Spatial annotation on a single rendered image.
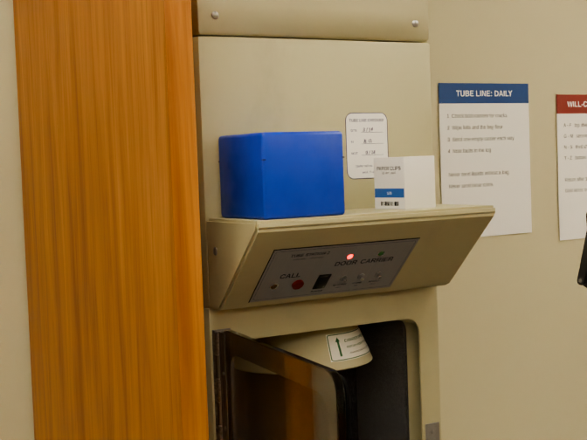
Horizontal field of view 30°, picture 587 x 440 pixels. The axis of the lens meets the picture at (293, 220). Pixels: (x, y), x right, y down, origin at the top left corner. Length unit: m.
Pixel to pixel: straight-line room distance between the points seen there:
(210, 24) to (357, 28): 0.20
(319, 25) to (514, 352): 0.96
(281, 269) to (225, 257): 0.06
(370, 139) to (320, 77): 0.10
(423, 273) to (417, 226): 0.10
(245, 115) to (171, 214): 0.19
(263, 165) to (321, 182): 0.07
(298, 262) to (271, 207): 0.08
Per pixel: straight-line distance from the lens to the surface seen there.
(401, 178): 1.25
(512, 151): 2.05
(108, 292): 1.27
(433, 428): 1.41
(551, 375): 2.15
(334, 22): 1.31
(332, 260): 1.20
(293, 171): 1.14
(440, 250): 1.29
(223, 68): 1.23
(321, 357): 1.32
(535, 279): 2.10
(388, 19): 1.35
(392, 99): 1.35
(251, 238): 1.12
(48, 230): 1.45
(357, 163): 1.31
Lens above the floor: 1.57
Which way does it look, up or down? 3 degrees down
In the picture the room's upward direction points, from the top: 2 degrees counter-clockwise
